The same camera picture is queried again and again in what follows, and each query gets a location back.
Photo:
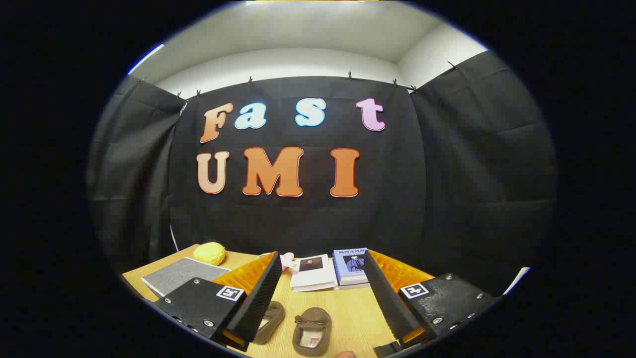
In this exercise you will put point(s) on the yellow round plush toy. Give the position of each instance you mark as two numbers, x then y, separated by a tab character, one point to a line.
208	253

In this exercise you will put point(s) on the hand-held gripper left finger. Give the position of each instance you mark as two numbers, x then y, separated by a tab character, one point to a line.
261	298

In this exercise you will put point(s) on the brown fuzzy shoe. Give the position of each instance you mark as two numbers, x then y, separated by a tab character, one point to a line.
312	315
272	318

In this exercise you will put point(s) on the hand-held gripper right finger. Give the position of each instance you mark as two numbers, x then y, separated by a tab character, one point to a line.
390	303

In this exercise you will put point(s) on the green and pink plush toy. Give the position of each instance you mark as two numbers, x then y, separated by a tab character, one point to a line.
287	261

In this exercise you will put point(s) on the blue book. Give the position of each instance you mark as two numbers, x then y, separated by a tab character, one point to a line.
343	276

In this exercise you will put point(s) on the grey lidded fabric storage box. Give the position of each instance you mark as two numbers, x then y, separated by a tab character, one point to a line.
179	276

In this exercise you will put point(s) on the white book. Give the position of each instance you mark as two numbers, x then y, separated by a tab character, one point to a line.
318	278

